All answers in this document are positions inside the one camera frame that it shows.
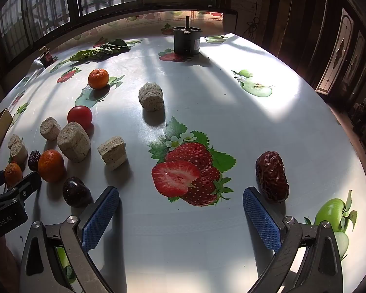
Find orange mandarin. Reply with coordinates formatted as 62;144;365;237
88;68;110;90
4;163;23;187
38;149;65;183

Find large beige fibrous cylinder chunk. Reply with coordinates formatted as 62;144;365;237
57;122;92;163

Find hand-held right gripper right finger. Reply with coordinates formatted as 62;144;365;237
243;187;344;293

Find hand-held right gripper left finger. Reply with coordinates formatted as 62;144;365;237
20;186;121;293

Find barred window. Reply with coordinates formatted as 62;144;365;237
0;0;232;58

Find red cherry tomato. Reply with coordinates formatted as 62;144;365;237
67;105;93;129

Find fruit print tablecloth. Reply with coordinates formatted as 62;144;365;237
0;9;366;293

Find dried red date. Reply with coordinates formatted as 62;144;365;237
255;151;290;202
28;150;41;172

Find dark purple plum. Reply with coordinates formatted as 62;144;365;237
63;177;92;207

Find green spinach leaves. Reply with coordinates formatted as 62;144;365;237
70;39;131;62

